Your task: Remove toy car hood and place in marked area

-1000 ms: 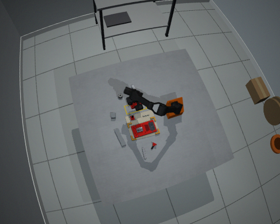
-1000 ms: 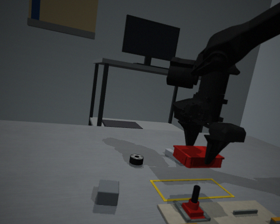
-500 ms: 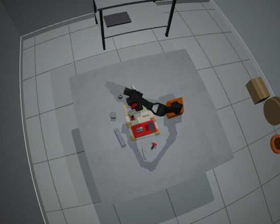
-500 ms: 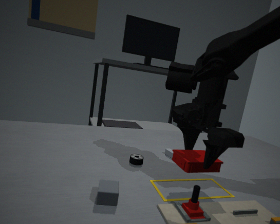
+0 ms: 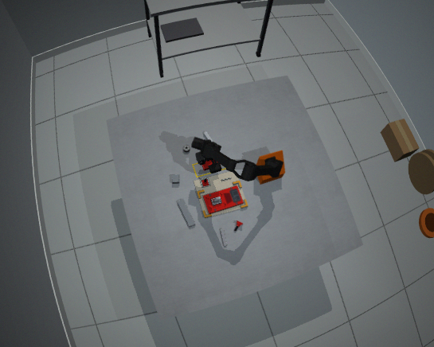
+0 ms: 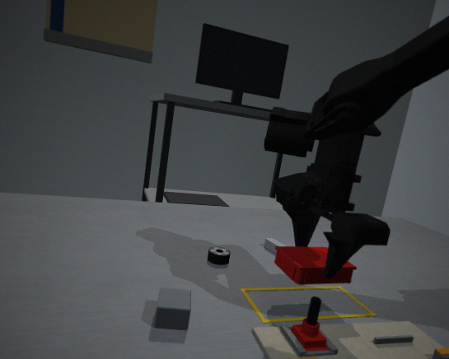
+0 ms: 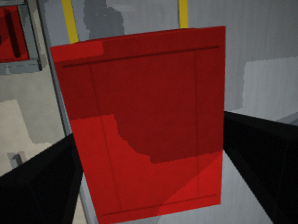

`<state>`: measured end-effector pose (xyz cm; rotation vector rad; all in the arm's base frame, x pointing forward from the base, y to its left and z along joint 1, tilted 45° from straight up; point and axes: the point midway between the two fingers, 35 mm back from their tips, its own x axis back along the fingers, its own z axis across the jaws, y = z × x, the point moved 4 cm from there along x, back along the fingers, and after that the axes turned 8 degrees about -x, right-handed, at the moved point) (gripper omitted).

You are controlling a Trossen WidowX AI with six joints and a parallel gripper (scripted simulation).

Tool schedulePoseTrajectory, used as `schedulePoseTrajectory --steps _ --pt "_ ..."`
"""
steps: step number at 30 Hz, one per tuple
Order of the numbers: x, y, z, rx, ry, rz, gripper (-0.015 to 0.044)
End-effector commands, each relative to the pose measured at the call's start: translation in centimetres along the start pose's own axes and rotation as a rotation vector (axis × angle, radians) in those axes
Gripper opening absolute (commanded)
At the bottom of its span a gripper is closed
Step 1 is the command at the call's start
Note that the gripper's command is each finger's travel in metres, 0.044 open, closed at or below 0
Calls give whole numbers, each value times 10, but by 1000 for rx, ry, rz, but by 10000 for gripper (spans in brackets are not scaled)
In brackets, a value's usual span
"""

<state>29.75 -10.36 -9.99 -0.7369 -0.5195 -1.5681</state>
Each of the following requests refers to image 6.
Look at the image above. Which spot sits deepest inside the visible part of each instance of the black toy tyre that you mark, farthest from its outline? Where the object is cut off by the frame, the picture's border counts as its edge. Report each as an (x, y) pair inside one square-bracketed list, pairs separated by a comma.
[(218, 255)]

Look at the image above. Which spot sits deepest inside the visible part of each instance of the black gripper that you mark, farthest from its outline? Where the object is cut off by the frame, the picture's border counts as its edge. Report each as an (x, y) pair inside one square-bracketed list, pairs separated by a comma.
[(350, 231)]

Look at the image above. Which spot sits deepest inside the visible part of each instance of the yellow rectangular outline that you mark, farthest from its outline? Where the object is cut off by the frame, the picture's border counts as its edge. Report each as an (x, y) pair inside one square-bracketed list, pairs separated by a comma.
[(264, 321)]

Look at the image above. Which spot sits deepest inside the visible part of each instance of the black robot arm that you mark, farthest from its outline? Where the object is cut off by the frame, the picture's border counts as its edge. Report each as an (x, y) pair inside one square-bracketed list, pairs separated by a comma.
[(341, 118)]

